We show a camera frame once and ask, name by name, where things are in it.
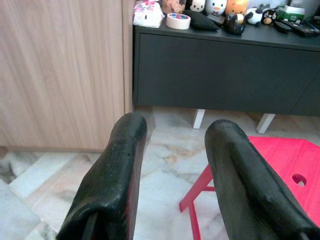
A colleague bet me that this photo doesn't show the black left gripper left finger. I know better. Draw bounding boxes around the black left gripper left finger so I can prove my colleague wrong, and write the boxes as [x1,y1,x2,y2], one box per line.
[56,112,148,240]

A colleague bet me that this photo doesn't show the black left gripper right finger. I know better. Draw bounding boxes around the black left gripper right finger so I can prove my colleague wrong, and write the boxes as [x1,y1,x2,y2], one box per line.
[204,119,320,240]

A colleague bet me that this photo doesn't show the red plastic stool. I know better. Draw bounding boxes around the red plastic stool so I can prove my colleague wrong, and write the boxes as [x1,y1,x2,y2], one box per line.
[178,135,320,240]

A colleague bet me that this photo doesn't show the white console leg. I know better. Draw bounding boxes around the white console leg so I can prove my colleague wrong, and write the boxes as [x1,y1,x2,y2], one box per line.
[192,108,207,130]
[255,113,277,134]

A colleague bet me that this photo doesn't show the black TV console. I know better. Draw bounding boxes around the black TV console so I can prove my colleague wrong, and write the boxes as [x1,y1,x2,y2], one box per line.
[132,14,320,117]

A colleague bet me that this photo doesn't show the light wood cabinet glass top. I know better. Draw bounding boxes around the light wood cabinet glass top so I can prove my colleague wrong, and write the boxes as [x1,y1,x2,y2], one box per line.
[0,0,134,152]

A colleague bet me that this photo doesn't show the black tape dispenser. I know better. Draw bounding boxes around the black tape dispenser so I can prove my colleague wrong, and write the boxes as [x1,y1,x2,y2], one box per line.
[223,12,247,36]

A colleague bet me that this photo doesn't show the short black remote control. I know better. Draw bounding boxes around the short black remote control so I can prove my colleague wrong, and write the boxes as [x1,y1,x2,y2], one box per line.
[273,21,293,34]

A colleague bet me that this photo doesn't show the black fabric pouch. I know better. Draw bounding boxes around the black fabric pouch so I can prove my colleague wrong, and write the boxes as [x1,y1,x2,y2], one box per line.
[183,9,221,32]

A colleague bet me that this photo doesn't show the small cow plush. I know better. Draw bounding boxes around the small cow plush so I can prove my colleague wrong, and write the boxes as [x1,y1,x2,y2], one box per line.
[245,7,264,27]

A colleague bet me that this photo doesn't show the long black remote control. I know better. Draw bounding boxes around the long black remote control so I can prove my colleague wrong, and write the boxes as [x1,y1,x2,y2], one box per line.
[282,19,320,39]

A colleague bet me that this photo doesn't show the small black bird plush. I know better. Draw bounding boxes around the small black bird plush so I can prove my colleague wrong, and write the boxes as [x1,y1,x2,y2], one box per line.
[260,7,279,26]

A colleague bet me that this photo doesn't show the pink white tissue pack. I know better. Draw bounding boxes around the pink white tissue pack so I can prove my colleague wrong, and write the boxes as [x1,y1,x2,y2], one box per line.
[133,0,165,29]

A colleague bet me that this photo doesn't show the beige masking tape roll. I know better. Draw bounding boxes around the beige masking tape roll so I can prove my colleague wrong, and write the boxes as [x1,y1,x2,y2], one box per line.
[165,12,192,31]

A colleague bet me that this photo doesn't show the orange bear toy figure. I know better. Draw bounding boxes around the orange bear toy figure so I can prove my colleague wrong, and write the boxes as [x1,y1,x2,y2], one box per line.
[224,0,249,17]

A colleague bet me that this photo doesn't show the green and white box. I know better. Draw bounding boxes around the green and white box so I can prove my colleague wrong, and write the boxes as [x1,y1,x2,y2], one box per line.
[276,4,306,24]

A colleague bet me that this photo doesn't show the white duck toy figure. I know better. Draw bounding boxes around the white duck toy figure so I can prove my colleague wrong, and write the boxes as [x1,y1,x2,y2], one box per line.
[204,0,228,17]

